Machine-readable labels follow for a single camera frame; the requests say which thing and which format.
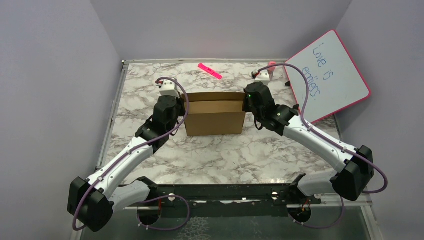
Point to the pink highlighter marker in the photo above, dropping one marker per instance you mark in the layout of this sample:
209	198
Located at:
210	71

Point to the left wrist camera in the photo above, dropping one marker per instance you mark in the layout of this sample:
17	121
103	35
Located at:
168	88

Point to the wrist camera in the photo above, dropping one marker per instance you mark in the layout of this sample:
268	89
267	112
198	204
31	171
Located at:
168	88
262	76

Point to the pink-framed whiteboard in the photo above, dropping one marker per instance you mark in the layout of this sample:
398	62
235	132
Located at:
324	78

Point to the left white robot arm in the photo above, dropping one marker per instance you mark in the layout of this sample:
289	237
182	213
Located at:
92	201

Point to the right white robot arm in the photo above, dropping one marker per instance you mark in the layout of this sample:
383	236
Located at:
351	166

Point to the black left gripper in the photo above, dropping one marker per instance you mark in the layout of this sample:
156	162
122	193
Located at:
181	101

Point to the brown cardboard box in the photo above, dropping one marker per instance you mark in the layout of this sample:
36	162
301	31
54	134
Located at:
215	113

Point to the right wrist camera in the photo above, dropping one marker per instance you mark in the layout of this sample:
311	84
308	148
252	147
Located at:
262	76

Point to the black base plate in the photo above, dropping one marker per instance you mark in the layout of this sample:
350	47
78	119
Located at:
178	201

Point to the aluminium frame rail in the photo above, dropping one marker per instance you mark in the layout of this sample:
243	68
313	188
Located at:
94	200

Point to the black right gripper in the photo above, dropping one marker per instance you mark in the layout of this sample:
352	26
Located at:
245	108

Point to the pink-capped pen jar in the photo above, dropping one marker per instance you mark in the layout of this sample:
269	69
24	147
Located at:
271	70

